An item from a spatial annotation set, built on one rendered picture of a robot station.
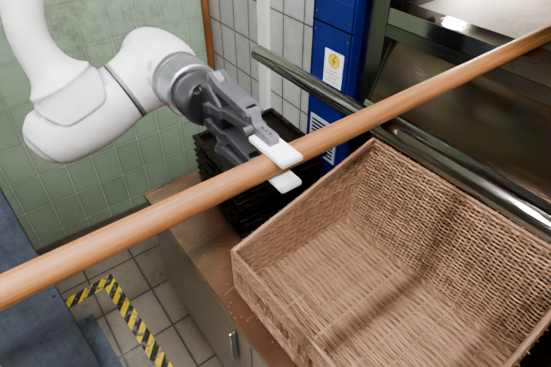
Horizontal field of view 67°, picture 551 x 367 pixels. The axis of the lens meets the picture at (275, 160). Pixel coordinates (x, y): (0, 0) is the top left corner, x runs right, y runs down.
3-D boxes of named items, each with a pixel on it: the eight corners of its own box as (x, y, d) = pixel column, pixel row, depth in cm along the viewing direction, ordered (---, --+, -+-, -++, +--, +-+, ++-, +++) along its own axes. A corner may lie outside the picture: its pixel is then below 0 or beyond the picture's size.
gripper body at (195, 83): (215, 61, 63) (249, 84, 57) (220, 109, 68) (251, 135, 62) (169, 74, 59) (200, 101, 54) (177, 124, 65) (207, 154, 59)
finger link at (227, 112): (227, 103, 61) (225, 94, 60) (272, 127, 53) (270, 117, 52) (203, 111, 59) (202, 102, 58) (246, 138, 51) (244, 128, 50)
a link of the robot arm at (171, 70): (207, 95, 72) (225, 110, 68) (157, 111, 68) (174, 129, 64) (201, 45, 67) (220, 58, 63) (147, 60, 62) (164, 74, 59)
